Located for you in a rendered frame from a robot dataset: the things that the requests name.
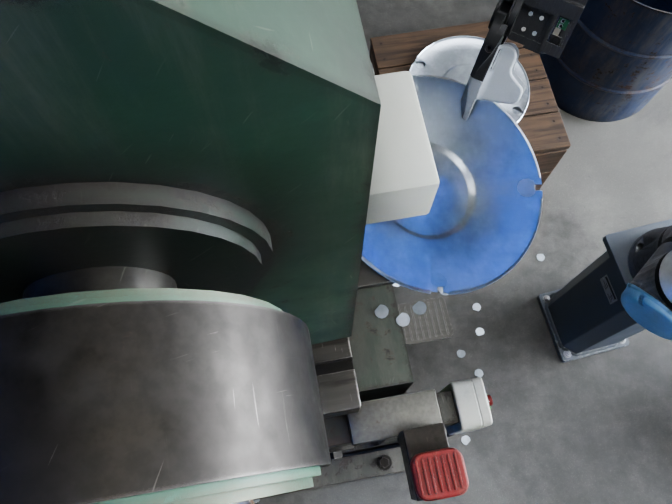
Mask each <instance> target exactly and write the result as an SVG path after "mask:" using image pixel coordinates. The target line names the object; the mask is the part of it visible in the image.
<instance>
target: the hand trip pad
mask: <svg viewBox="0 0 672 504"><path fill-rule="evenodd" d="M410 468H411V473H412V478H413V483H414V487H415V491H416V494H417V496H418V497H419V498H420V499H422V500H424V501H435V500H440V499H445V498H450V497H455V496H460V495H462V494H464V493H465V492H466V491H467V489H468V486H469V480H468V476H467V472H466V468H465V463H464V459H463V456H462V454H461V453H460V452H459V451H458V450H457V449H455V448H444V449H438V450H433V451H428V452H423V453H419V454H416V455H415V456H414V457H413V458H412V460H411V463H410Z"/></svg>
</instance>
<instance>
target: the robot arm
mask: <svg viewBox="0 0 672 504"><path fill-rule="evenodd" d="M587 1H588V0H499V2H498V3H497V6H496V8H495V10H494V12H493V15H492V17H491V20H490V23H489V26H488V29H489V31H488V33H487V36H486V38H485V40H484V42H483V45H482V47H481V49H480V52H479V54H478V57H477V59H476V62H475V64H474V67H473V69H472V72H471V74H470V77H469V80H468V82H467V85H466V88H465V90H464V93H463V96H462V99H461V113H462V118H463V119H464V120H467V119H468V117H469V115H470V113H471V110H472V108H473V106H474V104H475V102H476V100H483V101H490V102H497V103H504V104H514V103H516V102H518V101H519V100H520V98H521V96H522V94H523V93H524V90H525V84H524V82H523V81H522V80H521V78H520V77H519V76H518V75H517V74H516V72H515V64H516V62H517V59H518V57H519V49H518V47H517V46H516V45H515V44H514V43H511V42H507V43H505V42H506V40H507V37H508V39H510V40H513V41H515V42H518V43H520V44H522V45H524V46H523V48H525V49H528V50H530V51H533V52H535V53H538V54H540V55H541V53H542V54H543V53H545V54H548V55H550V56H553V57H555V58H558V59H559V58H560V56H561V54H562V52H563V50H564V48H565V46H566V44H567V42H568V40H569V38H570V36H571V34H572V32H573V30H574V28H575V26H576V24H577V22H578V20H579V18H580V16H581V14H582V12H583V10H584V7H585V5H586V3H587ZM558 17H559V18H558ZM557 19H558V20H557ZM556 21H557V22H556ZM555 23H556V24H555ZM554 25H555V26H554ZM553 27H554V28H553ZM552 29H553V30H552ZM551 31H552V32H551ZM550 33H551V34H550ZM549 35H550V36H549ZM548 37H549V38H548ZM628 267H629V271H630V274H631V276H632V278H633V280H632V281H631V282H630V283H628V284H627V285H626V286H627V287H626V289H625V290H624V291H623V293H622V294H621V303H622V306H623V307H624V309H625V311H626V312H627V313H628V314H629V316H630V317H631V318H632V319H633V320H635V321H636V322H637V323H638V324H639V325H641V326H642V327H643V328H645V329H646V330H648V331H650V332H651V333H653V334H655V335H657V336H659V337H662V338H664V339H668V340H672V225H671V226H669V227H662V228H656V229H653V230H650V231H648V232H646V233H645V234H643V235H642V236H641V237H639V238H638V239H637V240H636V241H635V242H634V244H633V245H632V247H631V249H630V251H629V255H628Z"/></svg>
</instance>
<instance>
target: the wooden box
mask: <svg viewBox="0 0 672 504"><path fill-rule="evenodd" d="M489 23H490V21H486V22H479V23H472V24H465V25H458V26H451V27H444V28H437V29H430V30H423V31H416V32H409V33H402V34H395V35H388V36H381V37H374V38H371V39H370V44H371V46H370V61H371V62H372V64H373V68H374V73H375V75H382V74H388V73H395V72H402V71H409V70H410V67H411V65H412V64H413V63H414V62H415V59H416V58H417V56H418V54H419V53H420V52H421V51H422V50H423V49H425V48H426V47H427V46H429V45H430V44H432V43H434V42H436V41H438V40H441V39H444V38H447V37H452V36H463V35H464V36H476V37H481V38H486V36H487V33H488V31H489V29H488V26H489ZM507 42H511V43H514V44H515V45H516V46H517V47H518V49H519V57H518V61H519V62H520V63H521V65H522V66H523V68H524V70H525V72H526V74H527V77H528V80H529V85H530V97H529V102H528V106H527V109H526V111H525V113H524V115H523V117H522V118H521V120H520V121H519V122H518V125H519V127H520V128H521V130H522V131H523V133H524V134H525V136H526V138H527V139H528V141H529V143H530V145H531V147H532V149H533V152H534V154H535V157H536V159H537V163H538V166H539V170H540V174H541V180H542V184H535V190H539V189H540V188H541V186H542V185H543V184H544V182H545V181H546V179H547V178H548V177H549V175H550V174H551V172H552V171H553V170H554V168H555V167H556V165H557V164H558V163H559V161H560V160H561V158H562V157H563V156H564V154H565V153H566V151H567V149H569V147H570V146H571V144H570V141H569V138H568V135H567V132H566V129H565V126H564V123H563V121H562V118H561V115H560V112H558V111H559V109H558V106H557V103H556V100H555V98H554V95H553V92H552V89H551V86H550V83H549V80H548V79H547V75H546V72H545V69H544V66H543V63H542V60H541V57H540V54H538V53H535V52H533V51H530V50H528V49H525V48H523V46H524V45H522V44H520V43H518V42H515V41H513V40H510V39H508V37H507V40H506V42H505V43H507Z"/></svg>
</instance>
